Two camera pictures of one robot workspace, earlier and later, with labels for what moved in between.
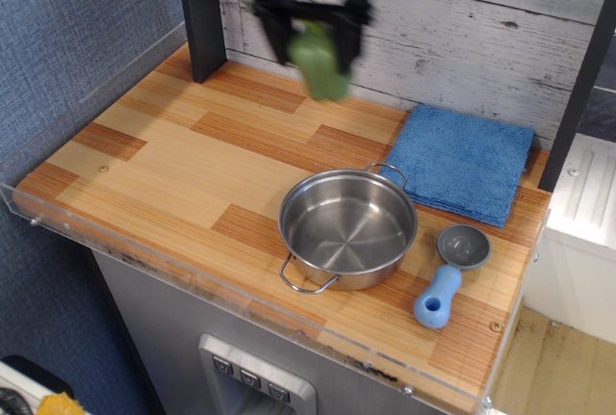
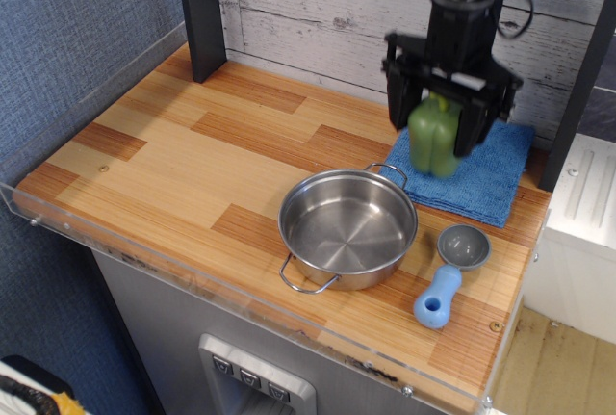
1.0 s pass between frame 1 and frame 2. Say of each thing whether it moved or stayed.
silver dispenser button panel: stayed
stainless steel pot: stayed
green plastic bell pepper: moved
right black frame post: stayed
